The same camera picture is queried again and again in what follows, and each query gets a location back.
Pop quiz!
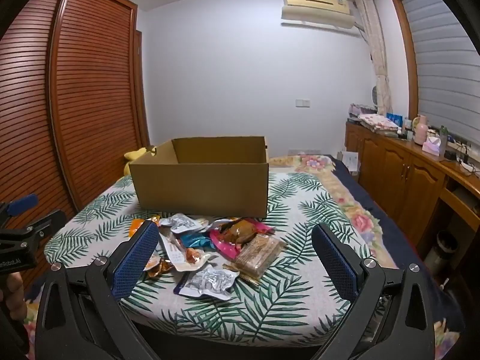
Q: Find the orange white snack pack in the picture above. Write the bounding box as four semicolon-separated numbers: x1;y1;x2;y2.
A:
128;215;161;238

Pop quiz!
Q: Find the white red jerky pack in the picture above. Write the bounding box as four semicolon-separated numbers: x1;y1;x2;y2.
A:
160;233;214;272

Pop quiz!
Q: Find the blue foil snack pack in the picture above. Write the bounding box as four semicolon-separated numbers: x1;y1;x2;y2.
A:
180;232;216;251

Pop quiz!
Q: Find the silver orange label pack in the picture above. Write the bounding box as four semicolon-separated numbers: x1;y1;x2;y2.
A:
159;213;205;234

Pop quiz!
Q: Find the silver foil snack pack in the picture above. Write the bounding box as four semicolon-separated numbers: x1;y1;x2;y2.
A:
173;264;239;301

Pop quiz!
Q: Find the clear grain bar pack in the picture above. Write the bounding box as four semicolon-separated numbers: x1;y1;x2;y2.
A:
233;234;287;280

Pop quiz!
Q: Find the pink chicken leg pack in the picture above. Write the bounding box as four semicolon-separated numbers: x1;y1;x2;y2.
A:
208;218;275;261

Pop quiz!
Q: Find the brown foil snack pack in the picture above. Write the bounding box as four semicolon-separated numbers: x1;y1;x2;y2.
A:
144;255;173;278

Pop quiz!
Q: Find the person left hand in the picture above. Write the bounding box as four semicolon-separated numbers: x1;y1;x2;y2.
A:
1;272;27;321

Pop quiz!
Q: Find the palm leaf bed cover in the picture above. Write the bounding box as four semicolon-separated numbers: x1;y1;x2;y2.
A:
44;171;373;347

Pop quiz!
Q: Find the floral bed sheet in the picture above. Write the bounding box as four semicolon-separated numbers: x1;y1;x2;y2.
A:
268;155;465;359

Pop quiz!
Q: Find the yellow plush toy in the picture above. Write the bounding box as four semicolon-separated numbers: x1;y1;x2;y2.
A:
124;145;156;176

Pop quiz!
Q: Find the wooden sideboard cabinet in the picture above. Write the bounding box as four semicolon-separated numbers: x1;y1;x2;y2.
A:
345;122;479;250

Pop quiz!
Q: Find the wooden louvered wardrobe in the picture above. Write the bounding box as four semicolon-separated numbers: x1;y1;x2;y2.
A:
1;0;146;228

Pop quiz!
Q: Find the brown cardboard box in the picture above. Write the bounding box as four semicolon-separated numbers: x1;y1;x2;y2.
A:
129;136;269;218

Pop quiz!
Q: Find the folded floral cloth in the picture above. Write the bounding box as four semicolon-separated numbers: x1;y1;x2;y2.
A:
358;114;400;135

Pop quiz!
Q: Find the pink tissue box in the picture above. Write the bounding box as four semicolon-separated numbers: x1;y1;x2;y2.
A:
422;136;441;157

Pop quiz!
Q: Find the pink vase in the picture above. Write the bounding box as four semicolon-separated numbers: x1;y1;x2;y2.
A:
412;115;429;146

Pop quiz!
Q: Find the window roller blind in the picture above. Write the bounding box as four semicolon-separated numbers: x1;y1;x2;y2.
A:
400;0;480;145

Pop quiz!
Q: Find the beige floral curtain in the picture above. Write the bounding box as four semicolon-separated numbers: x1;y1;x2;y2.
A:
355;0;392;116

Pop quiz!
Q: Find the white wall switch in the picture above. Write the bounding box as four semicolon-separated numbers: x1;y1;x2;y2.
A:
295;99;311;108

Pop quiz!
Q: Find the wall air conditioner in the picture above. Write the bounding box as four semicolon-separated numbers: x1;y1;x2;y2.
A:
281;0;355;29

